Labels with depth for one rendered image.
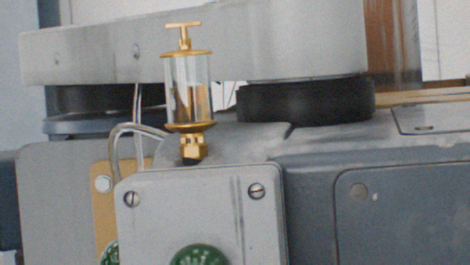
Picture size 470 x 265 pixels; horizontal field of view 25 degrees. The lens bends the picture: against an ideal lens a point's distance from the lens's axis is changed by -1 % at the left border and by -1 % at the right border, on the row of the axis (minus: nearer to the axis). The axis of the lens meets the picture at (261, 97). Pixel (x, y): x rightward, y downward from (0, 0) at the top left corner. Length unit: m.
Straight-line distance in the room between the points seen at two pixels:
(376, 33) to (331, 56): 0.38
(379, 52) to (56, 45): 0.31
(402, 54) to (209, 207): 0.56
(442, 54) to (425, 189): 5.19
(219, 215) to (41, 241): 0.50
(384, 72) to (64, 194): 0.32
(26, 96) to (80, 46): 4.64
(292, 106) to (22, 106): 4.92
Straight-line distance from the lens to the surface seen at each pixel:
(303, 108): 0.63
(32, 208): 0.96
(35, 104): 5.51
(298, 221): 0.53
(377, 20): 1.01
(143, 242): 0.49
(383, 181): 0.53
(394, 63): 1.01
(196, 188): 0.48
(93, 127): 0.97
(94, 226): 0.94
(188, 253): 0.48
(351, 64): 0.65
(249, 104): 0.65
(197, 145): 0.56
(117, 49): 0.82
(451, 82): 1.13
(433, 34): 5.70
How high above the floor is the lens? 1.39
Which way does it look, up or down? 3 degrees down
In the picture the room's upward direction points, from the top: 4 degrees counter-clockwise
